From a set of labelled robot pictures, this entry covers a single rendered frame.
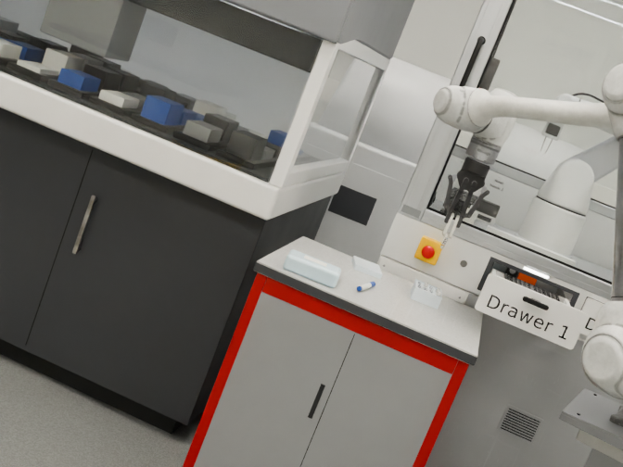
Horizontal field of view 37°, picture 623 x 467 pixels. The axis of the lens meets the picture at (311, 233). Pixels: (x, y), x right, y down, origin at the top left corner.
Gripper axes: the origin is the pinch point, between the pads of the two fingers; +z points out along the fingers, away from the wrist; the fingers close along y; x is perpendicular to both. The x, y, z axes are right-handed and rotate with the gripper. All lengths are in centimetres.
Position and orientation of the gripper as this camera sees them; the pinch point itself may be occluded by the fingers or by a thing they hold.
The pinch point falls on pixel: (451, 225)
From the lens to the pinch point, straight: 277.5
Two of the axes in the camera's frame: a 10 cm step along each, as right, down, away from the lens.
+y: 9.2, 3.8, -0.5
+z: -3.6, 9.1, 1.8
